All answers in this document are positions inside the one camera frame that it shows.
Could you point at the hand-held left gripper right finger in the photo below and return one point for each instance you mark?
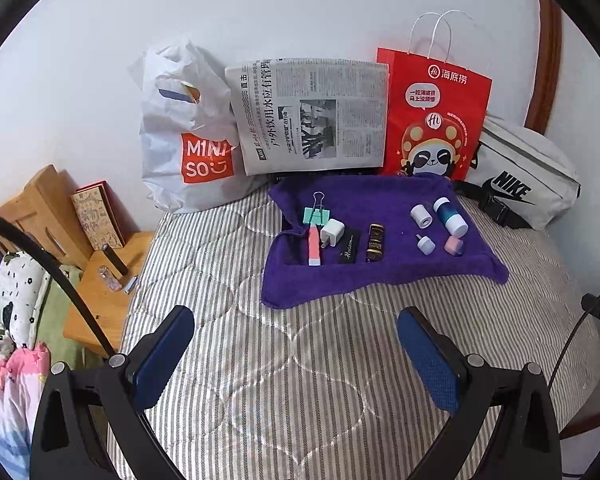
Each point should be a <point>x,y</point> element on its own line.
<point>425,355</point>

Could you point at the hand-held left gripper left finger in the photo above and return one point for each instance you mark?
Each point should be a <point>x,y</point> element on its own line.
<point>162,355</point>

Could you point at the small white cap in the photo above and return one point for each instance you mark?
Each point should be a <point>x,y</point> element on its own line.
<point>423,245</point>

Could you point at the pink blue cap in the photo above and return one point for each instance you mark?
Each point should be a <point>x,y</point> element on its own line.
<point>453,245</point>

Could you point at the brown gold lighter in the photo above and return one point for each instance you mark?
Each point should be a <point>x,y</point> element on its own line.
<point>375,242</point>

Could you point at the black lighter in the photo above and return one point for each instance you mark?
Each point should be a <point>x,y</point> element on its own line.
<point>350,247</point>

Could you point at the blue white bottle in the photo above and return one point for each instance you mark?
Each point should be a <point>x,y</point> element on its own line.
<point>452,222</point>

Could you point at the white tape roll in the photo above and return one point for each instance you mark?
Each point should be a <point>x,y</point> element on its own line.
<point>421,215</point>

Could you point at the white charger plug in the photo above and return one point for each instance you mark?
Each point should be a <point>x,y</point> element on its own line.
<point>334,232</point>

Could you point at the pink white tube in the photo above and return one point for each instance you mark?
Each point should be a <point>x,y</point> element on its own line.
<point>314,247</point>

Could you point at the green binder clip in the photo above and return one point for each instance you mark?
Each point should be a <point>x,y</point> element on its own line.
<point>315,216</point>

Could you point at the wooden nightstand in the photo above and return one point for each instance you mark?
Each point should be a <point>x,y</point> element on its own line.
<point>105,320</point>

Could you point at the small silver cylinder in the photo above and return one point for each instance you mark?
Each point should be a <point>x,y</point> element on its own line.
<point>130,285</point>

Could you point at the purple towel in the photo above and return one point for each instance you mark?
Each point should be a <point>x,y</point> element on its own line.
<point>395,280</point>

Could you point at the small glass bottle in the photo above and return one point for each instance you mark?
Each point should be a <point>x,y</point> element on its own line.
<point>110,280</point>

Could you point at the dark cylinder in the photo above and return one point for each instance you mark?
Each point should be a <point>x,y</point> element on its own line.
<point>115,260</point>

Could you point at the green cloth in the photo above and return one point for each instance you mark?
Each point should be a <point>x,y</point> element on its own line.
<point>55,310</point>

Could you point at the striped bed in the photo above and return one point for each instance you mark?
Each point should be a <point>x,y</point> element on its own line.
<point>280,385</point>

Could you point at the white waist bag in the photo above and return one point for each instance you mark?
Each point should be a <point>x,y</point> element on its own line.
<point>530,155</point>

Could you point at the panda print pillow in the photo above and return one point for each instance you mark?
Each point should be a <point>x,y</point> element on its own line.
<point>20,300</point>

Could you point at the patterned book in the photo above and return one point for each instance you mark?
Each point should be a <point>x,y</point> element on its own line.
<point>97,215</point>

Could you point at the patterned clothes pile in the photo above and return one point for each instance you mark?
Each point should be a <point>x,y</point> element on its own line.
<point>10,400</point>

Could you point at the white plastic shopping bag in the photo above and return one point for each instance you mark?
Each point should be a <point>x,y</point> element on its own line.
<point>170,125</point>

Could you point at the folded newspaper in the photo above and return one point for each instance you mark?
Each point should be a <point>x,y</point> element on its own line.
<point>350,125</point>

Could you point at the red paper bag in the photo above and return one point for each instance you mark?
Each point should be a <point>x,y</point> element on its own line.
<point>405,110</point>

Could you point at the brown wooden door frame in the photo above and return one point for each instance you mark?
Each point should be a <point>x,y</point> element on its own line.
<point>547,60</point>

